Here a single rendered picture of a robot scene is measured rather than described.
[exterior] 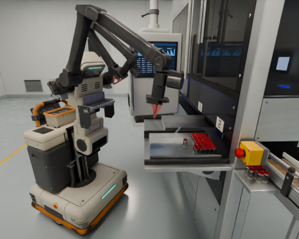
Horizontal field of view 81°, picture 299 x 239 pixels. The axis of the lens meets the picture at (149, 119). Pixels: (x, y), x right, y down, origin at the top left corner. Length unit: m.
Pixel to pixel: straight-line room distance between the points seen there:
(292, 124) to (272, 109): 0.12
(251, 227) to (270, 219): 0.10
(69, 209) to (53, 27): 5.96
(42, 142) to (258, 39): 1.40
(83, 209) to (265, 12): 1.54
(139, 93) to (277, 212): 1.29
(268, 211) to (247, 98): 0.63
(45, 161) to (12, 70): 6.24
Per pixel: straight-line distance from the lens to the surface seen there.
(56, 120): 1.57
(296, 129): 0.95
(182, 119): 1.41
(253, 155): 0.78
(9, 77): 7.72
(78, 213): 1.55
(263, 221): 1.21
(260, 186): 0.85
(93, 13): 0.90
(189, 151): 0.97
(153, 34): 1.67
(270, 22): 0.79
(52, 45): 6.87
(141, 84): 1.66
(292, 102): 0.89
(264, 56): 0.78
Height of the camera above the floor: 1.36
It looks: 20 degrees down
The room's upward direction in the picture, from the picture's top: straight up
